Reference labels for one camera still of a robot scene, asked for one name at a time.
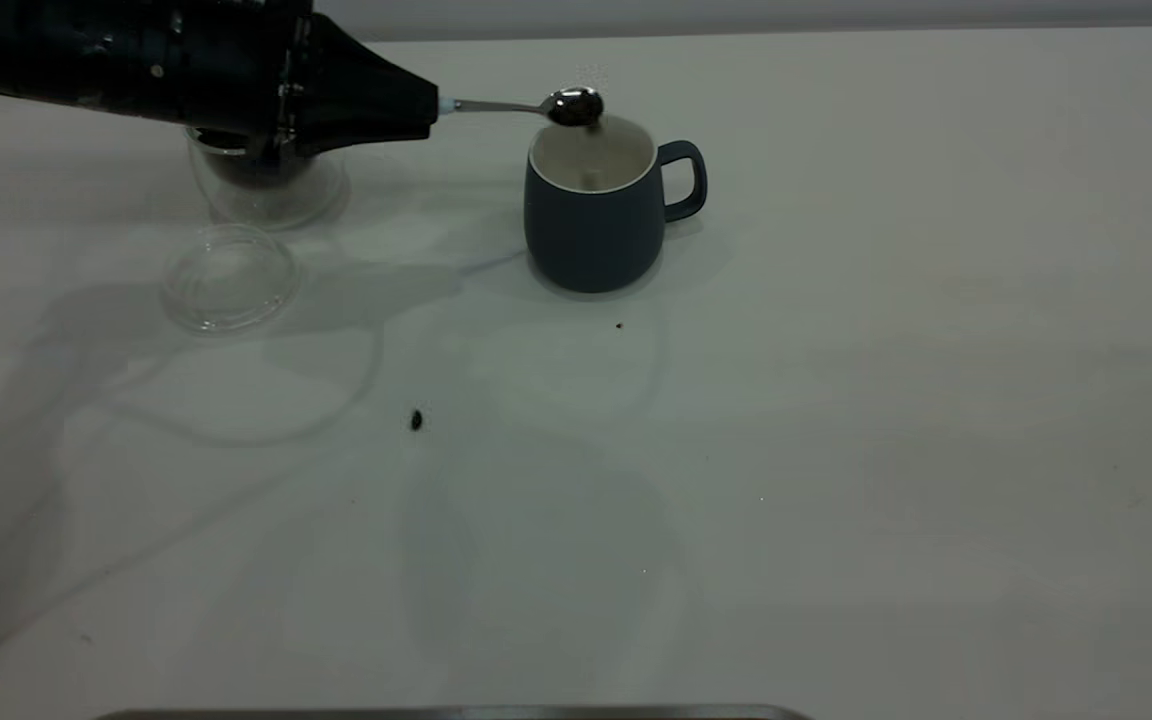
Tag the double-walled glass cup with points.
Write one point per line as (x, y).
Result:
(271, 205)

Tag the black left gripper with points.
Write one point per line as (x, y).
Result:
(236, 60)

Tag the coffee beans pile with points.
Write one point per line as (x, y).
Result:
(256, 172)

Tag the dark grey ceramic mug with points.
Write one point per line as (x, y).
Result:
(591, 240)

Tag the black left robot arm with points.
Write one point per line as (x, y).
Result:
(56, 50)

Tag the clear glass lid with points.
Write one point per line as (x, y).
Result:
(226, 290)

